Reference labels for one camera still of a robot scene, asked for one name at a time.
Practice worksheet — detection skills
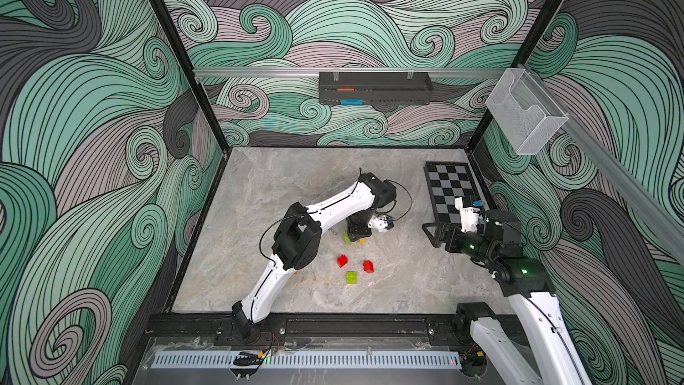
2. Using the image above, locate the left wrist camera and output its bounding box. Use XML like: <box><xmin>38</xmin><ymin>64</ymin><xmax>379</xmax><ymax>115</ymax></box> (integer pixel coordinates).
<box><xmin>368</xmin><ymin>214</ymin><xmax>394</xmax><ymax>233</ymax></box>

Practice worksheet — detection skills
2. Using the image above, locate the aluminium wall rail back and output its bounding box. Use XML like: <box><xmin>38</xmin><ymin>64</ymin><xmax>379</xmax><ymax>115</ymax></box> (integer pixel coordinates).
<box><xmin>193</xmin><ymin>67</ymin><xmax>504</xmax><ymax>79</ymax></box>

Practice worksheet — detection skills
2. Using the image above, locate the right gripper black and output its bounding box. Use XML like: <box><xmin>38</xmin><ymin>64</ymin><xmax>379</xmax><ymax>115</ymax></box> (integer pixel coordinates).
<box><xmin>426</xmin><ymin>220</ymin><xmax>496</xmax><ymax>265</ymax></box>

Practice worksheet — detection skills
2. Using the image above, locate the aluminium wall rail right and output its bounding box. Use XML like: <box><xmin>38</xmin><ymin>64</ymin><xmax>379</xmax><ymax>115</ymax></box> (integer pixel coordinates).
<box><xmin>518</xmin><ymin>64</ymin><xmax>683</xmax><ymax>263</ymax></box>

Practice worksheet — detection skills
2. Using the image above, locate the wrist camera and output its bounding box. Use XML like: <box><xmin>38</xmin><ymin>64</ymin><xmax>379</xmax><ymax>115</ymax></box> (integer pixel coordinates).
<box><xmin>368</xmin><ymin>214</ymin><xmax>394</xmax><ymax>233</ymax></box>
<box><xmin>454</xmin><ymin>196</ymin><xmax>484</xmax><ymax>233</ymax></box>

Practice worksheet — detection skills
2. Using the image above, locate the black wall tray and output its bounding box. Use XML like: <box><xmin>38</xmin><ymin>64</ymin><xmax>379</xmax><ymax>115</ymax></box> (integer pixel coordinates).
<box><xmin>318</xmin><ymin>73</ymin><xmax>435</xmax><ymax>109</ymax></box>

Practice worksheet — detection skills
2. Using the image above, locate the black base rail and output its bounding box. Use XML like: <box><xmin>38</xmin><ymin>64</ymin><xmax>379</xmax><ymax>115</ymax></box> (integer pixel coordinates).
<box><xmin>143</xmin><ymin>312</ymin><xmax>575</xmax><ymax>348</ymax></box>

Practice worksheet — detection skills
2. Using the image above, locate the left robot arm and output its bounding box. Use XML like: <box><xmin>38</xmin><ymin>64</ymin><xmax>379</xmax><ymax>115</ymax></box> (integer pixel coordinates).
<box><xmin>232</xmin><ymin>173</ymin><xmax>397</xmax><ymax>342</ymax></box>

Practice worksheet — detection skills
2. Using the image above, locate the red brick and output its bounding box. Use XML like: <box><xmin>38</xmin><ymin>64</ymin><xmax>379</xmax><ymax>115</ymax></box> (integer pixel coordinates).
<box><xmin>337</xmin><ymin>255</ymin><xmax>348</xmax><ymax>267</ymax></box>
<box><xmin>363</xmin><ymin>260</ymin><xmax>374</xmax><ymax>274</ymax></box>

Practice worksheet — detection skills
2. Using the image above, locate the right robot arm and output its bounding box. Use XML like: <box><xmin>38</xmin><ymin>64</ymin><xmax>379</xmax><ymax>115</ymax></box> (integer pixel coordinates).
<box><xmin>422</xmin><ymin>207</ymin><xmax>591</xmax><ymax>384</ymax></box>

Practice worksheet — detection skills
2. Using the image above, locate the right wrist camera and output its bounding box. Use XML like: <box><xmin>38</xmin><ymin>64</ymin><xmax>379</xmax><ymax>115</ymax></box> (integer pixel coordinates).
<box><xmin>454</xmin><ymin>196</ymin><xmax>484</xmax><ymax>233</ymax></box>

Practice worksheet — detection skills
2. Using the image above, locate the clear plastic wall bin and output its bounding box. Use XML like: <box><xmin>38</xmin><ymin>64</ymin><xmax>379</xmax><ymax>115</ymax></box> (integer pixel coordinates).
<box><xmin>486</xmin><ymin>68</ymin><xmax>568</xmax><ymax>156</ymax></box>

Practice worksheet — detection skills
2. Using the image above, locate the white slotted cable duct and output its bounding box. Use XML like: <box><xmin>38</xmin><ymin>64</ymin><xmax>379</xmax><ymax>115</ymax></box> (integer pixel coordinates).
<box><xmin>151</xmin><ymin>349</ymin><xmax>461</xmax><ymax>370</ymax></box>

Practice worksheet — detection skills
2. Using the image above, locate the aluminium wall rail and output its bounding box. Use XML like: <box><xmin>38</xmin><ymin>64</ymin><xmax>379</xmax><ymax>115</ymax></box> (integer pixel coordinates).
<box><xmin>518</xmin><ymin>64</ymin><xmax>683</xmax><ymax>263</ymax></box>
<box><xmin>193</xmin><ymin>67</ymin><xmax>504</xmax><ymax>79</ymax></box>

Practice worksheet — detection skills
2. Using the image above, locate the checkerboard mat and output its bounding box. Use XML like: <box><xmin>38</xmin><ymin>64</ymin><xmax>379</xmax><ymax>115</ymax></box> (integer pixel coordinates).
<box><xmin>424</xmin><ymin>161</ymin><xmax>489</xmax><ymax>224</ymax></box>

